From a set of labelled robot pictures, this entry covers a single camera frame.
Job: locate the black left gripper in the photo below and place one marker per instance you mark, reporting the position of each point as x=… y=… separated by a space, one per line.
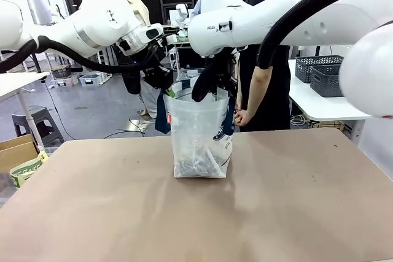
x=158 y=75

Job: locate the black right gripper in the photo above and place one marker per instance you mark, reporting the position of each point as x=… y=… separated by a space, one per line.
x=226 y=71

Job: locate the black packaged item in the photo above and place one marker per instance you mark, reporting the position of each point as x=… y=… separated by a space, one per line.
x=196 y=167

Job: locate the person's right forearm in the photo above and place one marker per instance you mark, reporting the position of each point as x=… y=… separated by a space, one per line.
x=256 y=90

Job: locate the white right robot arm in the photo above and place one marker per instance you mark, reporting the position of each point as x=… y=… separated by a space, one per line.
x=261 y=29

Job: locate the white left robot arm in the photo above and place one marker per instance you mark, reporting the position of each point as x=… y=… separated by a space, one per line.
x=92 y=19

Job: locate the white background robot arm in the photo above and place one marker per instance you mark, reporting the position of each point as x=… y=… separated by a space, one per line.
x=182 y=10

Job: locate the person's right hand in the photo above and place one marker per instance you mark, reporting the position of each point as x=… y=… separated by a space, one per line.
x=243 y=118

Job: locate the clear storage bin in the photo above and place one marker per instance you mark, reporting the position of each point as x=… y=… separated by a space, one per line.
x=90 y=79
x=188 y=73
x=64 y=81

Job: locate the person in black t-shirt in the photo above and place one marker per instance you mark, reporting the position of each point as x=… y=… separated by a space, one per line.
x=276 y=90

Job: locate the person in cream jacket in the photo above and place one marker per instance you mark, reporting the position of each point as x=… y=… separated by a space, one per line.
x=138 y=10

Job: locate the person in red shirt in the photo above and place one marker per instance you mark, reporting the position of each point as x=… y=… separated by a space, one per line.
x=196 y=7

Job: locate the white side table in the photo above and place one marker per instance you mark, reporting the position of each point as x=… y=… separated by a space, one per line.
x=322 y=107

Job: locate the gray step stool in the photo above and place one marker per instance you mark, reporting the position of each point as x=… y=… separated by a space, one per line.
x=40 y=121

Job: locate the white table with leg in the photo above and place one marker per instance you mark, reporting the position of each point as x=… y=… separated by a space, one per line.
x=18 y=84

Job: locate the gray rectangular panel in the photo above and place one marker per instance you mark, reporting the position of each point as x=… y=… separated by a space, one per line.
x=39 y=9

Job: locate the green printed paper sack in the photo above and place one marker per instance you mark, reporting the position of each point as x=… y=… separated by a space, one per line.
x=26 y=170

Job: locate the brown cardboard box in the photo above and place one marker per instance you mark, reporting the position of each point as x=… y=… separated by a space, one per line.
x=17 y=151

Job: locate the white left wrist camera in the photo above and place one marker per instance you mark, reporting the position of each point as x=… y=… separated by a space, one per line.
x=172 y=39

